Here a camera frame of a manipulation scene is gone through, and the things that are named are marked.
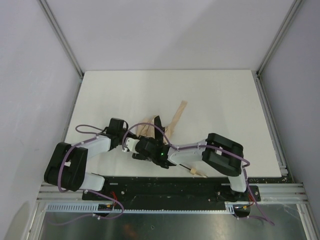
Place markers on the beige and black folding umbrella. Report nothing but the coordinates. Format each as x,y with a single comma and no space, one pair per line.
172,122

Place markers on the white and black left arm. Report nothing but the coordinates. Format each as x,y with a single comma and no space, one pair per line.
67,166

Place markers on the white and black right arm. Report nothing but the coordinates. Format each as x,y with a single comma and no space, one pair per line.
148,141

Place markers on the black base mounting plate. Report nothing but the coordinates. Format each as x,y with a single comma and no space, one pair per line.
169,193

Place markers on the front aluminium frame rail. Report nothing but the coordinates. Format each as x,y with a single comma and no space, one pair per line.
273,193

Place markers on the right aluminium frame post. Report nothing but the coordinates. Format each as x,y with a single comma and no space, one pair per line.
280,34

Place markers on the aluminium frame post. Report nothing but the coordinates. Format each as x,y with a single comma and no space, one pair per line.
52,20
280,34

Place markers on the left aluminium frame post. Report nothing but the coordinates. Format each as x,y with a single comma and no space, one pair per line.
52,20

